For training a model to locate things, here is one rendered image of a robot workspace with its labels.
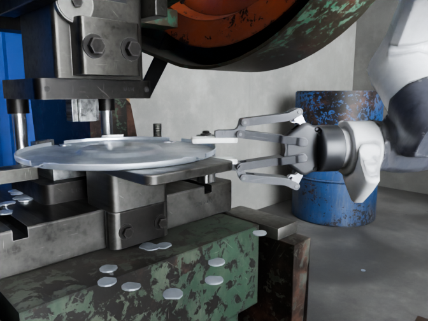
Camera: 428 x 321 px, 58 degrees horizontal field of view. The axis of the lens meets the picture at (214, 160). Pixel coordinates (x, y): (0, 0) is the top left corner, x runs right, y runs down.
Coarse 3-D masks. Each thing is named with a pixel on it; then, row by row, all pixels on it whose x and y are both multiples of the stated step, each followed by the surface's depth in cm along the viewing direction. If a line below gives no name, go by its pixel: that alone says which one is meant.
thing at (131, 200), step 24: (168, 168) 47; (192, 168) 47; (216, 168) 49; (96, 192) 56; (120, 192) 54; (144, 192) 57; (120, 216) 54; (144, 216) 57; (120, 240) 55; (144, 240) 58
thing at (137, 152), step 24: (48, 144) 65; (72, 144) 67; (96, 144) 67; (120, 144) 63; (144, 144) 63; (168, 144) 67; (192, 144) 67; (48, 168) 46; (72, 168) 45; (96, 168) 45; (120, 168) 45; (144, 168) 46
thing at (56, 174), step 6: (54, 144) 69; (60, 144) 69; (42, 168) 63; (42, 174) 64; (48, 174) 62; (54, 174) 60; (60, 174) 61; (66, 174) 62; (72, 174) 62; (78, 174) 63; (84, 174) 64; (54, 180) 60
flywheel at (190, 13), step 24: (192, 0) 96; (216, 0) 91; (240, 0) 86; (264, 0) 77; (288, 0) 73; (192, 24) 92; (216, 24) 87; (240, 24) 82; (264, 24) 78; (216, 48) 90; (240, 48) 90
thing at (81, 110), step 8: (72, 104) 64; (80, 104) 64; (88, 104) 65; (96, 104) 67; (72, 112) 64; (80, 112) 65; (88, 112) 65; (96, 112) 67; (72, 120) 65; (80, 120) 65; (88, 120) 66
